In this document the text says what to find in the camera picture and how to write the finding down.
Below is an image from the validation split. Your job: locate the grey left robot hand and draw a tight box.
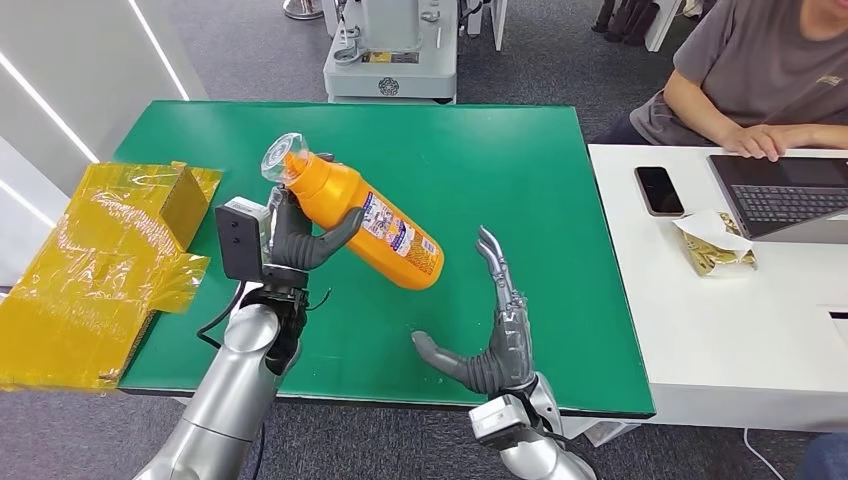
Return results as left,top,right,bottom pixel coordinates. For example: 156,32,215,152
267,185,366,289

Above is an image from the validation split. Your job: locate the person's right hand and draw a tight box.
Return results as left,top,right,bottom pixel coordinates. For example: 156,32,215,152
718,123,790,162

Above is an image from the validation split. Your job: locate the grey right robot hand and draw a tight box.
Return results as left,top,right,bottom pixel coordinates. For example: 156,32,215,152
410,225,537,397

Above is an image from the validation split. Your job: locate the orange detergent bottle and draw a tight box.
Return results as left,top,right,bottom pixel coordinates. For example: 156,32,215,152
260,132,446,292

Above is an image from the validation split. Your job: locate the grey laptop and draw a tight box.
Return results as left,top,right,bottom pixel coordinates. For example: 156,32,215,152
706,154,848,245

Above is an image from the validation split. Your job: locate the person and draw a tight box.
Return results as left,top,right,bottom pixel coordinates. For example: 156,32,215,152
589,0,848,162

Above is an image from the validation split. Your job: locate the black smartphone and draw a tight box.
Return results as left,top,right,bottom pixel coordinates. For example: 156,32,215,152
633,165,686,219

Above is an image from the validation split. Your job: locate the gold foil snack packet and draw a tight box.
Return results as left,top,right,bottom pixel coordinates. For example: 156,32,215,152
672,209,759,278

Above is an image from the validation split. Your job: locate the large white table foot plate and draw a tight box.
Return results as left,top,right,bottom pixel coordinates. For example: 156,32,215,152
563,417,641,448

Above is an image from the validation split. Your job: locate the green top table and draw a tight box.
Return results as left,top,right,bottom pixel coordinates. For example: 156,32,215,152
113,100,657,420

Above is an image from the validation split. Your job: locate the white desk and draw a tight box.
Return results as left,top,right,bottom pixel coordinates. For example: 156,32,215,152
588,143,848,433

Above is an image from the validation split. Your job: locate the grey white machine base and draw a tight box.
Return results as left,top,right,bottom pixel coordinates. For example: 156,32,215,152
322,0,458,105

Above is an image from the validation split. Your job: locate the yellow taped cardboard box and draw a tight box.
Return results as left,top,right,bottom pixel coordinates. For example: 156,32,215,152
0,160,224,393

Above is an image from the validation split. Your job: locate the chrome stand base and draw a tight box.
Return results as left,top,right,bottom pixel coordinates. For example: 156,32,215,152
282,0,325,21

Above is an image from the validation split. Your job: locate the blue object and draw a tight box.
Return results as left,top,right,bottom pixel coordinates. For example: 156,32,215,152
796,432,848,480

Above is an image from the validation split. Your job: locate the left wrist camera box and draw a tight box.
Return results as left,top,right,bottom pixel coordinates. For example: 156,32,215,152
214,195,274,283

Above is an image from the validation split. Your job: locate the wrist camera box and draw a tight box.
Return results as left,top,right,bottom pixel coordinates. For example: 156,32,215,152
468,394,538,453
214,195,274,283

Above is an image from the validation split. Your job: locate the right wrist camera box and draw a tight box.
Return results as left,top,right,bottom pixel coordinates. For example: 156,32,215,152
468,394,538,453

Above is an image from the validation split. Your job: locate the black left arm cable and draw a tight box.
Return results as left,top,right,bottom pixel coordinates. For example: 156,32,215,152
195,281,248,352

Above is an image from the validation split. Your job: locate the white desk cable hatch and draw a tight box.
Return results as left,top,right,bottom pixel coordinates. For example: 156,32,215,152
821,304,848,346

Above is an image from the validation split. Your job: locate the white floor cable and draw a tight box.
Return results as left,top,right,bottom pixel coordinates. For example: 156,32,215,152
743,428,786,480

